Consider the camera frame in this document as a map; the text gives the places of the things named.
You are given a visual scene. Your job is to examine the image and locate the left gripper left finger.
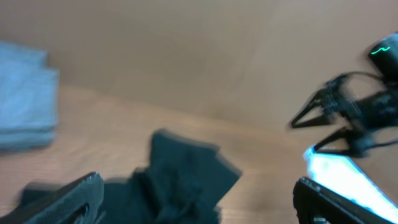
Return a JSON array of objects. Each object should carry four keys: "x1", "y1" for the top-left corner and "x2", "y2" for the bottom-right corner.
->
[{"x1": 1, "y1": 172, "x2": 104, "y2": 224}]

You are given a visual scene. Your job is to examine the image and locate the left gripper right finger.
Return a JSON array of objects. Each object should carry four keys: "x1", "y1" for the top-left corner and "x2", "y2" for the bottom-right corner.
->
[{"x1": 293, "y1": 177, "x2": 392, "y2": 224}]

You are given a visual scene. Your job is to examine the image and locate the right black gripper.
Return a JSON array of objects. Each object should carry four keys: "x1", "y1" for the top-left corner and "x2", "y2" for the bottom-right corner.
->
[{"x1": 289, "y1": 75, "x2": 397, "y2": 156}]

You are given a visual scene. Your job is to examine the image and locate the black t-shirt with logo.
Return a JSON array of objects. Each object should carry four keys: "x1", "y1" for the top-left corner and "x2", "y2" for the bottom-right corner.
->
[{"x1": 17, "y1": 129, "x2": 241, "y2": 224}]

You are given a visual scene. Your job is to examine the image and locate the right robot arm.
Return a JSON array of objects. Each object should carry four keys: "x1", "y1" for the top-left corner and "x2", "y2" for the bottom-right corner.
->
[{"x1": 289, "y1": 33, "x2": 397, "y2": 157}]

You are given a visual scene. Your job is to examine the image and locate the light blue t-shirt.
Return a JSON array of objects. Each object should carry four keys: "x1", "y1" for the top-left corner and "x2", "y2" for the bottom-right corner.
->
[{"x1": 303, "y1": 147, "x2": 397, "y2": 223}]

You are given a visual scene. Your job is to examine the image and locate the folded grey trousers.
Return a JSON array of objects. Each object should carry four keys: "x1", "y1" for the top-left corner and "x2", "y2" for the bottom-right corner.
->
[{"x1": 1, "y1": 40, "x2": 60, "y2": 151}]

